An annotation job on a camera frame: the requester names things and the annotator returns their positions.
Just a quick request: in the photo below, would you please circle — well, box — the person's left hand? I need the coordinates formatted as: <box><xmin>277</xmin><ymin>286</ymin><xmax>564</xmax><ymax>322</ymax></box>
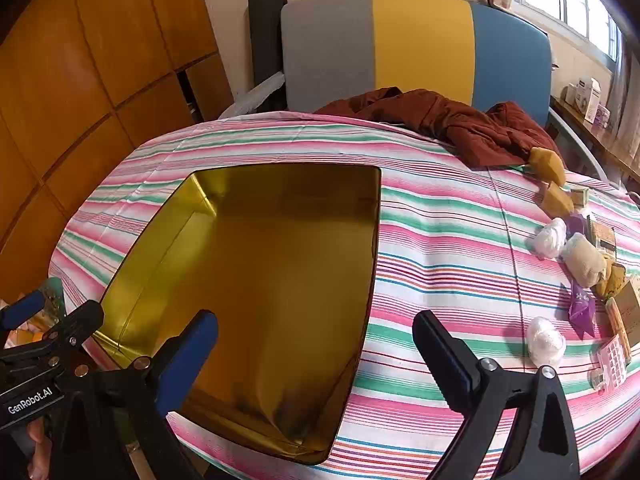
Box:
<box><xmin>25</xmin><ymin>417</ymin><xmax>55</xmax><ymax>480</ymax></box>

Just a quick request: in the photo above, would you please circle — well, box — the white plastic-wrapped bundle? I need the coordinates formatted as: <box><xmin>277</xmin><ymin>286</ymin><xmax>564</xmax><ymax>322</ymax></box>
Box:
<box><xmin>525</xmin><ymin>217</ymin><xmax>568</xmax><ymax>260</ymax></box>
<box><xmin>525</xmin><ymin>316</ymin><xmax>567</xmax><ymax>368</ymax></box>

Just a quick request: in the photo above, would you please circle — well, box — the black rolled mat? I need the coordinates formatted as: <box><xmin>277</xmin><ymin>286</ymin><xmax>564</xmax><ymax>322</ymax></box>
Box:
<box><xmin>247</xmin><ymin>0</ymin><xmax>288</xmax><ymax>111</ymax></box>

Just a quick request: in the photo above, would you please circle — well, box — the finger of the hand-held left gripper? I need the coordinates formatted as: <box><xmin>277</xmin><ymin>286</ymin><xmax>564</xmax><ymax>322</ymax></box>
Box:
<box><xmin>0</xmin><ymin>290</ymin><xmax>48</xmax><ymax>333</ymax></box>
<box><xmin>0</xmin><ymin>300</ymin><xmax>106</xmax><ymax>380</ymax></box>

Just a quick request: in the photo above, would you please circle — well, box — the tall beige box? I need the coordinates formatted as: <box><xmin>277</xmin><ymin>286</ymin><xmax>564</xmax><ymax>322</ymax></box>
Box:
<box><xmin>615</xmin><ymin>275</ymin><xmax>640</xmax><ymax>348</ymax></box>

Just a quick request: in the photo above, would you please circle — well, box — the gold tin box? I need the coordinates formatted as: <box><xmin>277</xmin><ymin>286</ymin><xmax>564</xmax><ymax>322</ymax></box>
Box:
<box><xmin>97</xmin><ymin>162</ymin><xmax>383</xmax><ymax>466</ymax></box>

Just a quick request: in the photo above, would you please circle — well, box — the striped pink green sheet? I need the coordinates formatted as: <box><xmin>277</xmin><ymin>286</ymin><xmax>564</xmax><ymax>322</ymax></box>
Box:
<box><xmin>47</xmin><ymin>110</ymin><xmax>640</xmax><ymax>480</ymax></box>

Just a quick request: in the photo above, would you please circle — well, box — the brown jacket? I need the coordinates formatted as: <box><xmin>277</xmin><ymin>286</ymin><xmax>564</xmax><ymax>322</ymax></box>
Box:
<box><xmin>312</xmin><ymin>87</ymin><xmax>563</xmax><ymax>168</ymax></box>

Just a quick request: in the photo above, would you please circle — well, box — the wooden desk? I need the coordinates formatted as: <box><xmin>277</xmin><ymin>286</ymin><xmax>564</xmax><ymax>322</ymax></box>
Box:
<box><xmin>550</xmin><ymin>95</ymin><xmax>640</xmax><ymax>181</ymax></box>

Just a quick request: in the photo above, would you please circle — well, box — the yellow sponge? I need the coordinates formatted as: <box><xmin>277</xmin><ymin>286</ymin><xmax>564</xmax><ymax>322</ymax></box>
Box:
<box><xmin>541</xmin><ymin>182</ymin><xmax>575</xmax><ymax>216</ymax></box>
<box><xmin>530</xmin><ymin>147</ymin><xmax>567</xmax><ymax>183</ymax></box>

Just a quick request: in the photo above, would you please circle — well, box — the grey yellow blue chair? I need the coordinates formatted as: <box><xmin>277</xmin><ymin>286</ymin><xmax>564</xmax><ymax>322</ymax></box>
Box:
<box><xmin>279</xmin><ymin>0</ymin><xmax>613</xmax><ymax>181</ymax></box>

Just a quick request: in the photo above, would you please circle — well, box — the white carton box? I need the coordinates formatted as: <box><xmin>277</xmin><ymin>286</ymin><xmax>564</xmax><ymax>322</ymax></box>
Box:
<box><xmin>575</xmin><ymin>77</ymin><xmax>603</xmax><ymax>121</ymax></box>

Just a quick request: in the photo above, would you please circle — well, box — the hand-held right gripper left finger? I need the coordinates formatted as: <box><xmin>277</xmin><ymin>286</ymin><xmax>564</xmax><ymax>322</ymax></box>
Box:
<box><xmin>55</xmin><ymin>309</ymin><xmax>219</xmax><ymax>480</ymax></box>

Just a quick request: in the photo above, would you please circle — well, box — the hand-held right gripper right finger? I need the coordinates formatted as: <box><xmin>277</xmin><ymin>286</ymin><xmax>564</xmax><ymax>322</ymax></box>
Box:
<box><xmin>412</xmin><ymin>310</ymin><xmax>581</xmax><ymax>480</ymax></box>

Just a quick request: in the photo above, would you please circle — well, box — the pink hair roller pack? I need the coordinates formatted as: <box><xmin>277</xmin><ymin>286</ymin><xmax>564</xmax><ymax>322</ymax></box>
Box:
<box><xmin>595</xmin><ymin>335</ymin><xmax>631</xmax><ymax>391</ymax></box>

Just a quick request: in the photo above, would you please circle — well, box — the yellow snack bag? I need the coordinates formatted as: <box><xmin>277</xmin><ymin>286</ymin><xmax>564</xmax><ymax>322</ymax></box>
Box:
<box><xmin>595</xmin><ymin>260</ymin><xmax>628</xmax><ymax>298</ymax></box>

